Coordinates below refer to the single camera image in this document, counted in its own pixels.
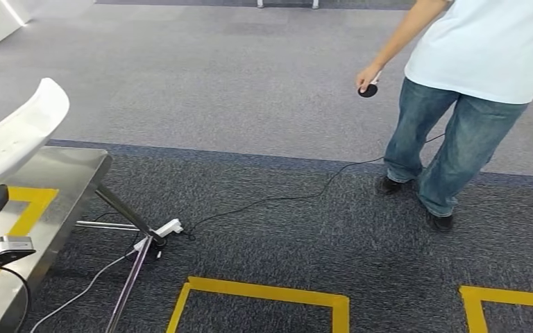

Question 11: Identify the person's hand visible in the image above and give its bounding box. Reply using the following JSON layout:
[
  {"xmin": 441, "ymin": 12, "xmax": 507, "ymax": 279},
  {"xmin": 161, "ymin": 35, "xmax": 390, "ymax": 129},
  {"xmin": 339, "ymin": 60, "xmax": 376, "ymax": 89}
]
[{"xmin": 356, "ymin": 63, "xmax": 384, "ymax": 93}]

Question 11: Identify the black round remote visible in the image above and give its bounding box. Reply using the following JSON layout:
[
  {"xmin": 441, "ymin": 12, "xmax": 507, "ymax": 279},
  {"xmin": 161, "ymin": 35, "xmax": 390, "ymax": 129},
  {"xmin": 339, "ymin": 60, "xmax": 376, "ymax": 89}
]
[{"xmin": 357, "ymin": 71, "xmax": 382, "ymax": 99}]

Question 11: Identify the white curved plastic part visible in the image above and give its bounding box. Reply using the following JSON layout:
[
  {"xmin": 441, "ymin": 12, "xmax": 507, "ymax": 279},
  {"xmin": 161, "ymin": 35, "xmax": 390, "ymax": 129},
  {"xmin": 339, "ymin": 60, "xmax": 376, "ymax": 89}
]
[{"xmin": 0, "ymin": 77, "xmax": 71, "ymax": 198}]

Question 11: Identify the stainless steel workbench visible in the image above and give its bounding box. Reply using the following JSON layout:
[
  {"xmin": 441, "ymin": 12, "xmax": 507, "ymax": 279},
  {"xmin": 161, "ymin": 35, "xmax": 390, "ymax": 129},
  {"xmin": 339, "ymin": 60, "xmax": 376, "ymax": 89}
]
[{"xmin": 0, "ymin": 146, "xmax": 167, "ymax": 333}]

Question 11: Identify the person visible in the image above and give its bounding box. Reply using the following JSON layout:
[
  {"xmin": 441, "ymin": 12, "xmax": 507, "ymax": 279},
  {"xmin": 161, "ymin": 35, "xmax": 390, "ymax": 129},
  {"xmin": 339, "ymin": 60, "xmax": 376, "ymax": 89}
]
[{"xmin": 356, "ymin": 0, "xmax": 533, "ymax": 233}]

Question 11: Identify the white power strip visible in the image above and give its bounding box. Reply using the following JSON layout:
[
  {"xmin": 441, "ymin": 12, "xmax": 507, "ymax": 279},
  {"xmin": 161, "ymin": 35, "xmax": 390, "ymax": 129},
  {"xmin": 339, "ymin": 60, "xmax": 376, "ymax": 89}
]
[{"xmin": 133, "ymin": 219, "xmax": 185, "ymax": 253}]

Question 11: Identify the yellow floor tape rectangle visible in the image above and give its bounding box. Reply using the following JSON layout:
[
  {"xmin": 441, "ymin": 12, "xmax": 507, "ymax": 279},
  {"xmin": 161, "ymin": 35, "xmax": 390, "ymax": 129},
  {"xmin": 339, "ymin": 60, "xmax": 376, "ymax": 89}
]
[{"xmin": 459, "ymin": 285, "xmax": 533, "ymax": 333}]

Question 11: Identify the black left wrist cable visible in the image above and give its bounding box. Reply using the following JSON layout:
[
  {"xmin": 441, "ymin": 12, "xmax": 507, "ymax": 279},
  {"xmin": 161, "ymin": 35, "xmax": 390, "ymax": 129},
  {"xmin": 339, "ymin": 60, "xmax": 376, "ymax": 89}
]
[{"xmin": 0, "ymin": 266, "xmax": 33, "ymax": 333}]

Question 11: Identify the white power cable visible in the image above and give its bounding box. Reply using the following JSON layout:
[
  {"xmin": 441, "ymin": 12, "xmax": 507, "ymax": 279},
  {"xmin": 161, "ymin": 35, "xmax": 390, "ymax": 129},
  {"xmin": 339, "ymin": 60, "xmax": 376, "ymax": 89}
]
[{"xmin": 29, "ymin": 248, "xmax": 139, "ymax": 333}]

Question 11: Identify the black floor cable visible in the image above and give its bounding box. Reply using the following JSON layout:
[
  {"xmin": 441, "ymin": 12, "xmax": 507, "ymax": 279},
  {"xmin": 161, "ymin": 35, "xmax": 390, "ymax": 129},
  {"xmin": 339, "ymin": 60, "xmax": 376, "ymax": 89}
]
[{"xmin": 185, "ymin": 133, "xmax": 447, "ymax": 241}]

